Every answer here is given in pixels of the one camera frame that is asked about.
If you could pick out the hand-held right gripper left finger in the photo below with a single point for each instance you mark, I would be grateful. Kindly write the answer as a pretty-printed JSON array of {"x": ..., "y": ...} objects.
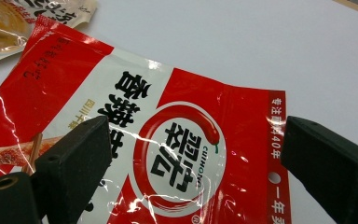
[{"x": 74, "y": 161}]

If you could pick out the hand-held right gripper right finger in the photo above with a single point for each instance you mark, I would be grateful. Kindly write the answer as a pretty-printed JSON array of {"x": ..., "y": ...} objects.
[{"x": 329, "y": 165}]

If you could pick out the red and white seasoning packet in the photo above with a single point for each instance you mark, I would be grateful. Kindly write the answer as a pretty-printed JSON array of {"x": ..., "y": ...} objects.
[{"x": 59, "y": 77}]

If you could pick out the beige food pouch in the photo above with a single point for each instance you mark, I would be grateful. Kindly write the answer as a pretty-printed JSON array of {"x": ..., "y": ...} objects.
[{"x": 0, "y": 25}]

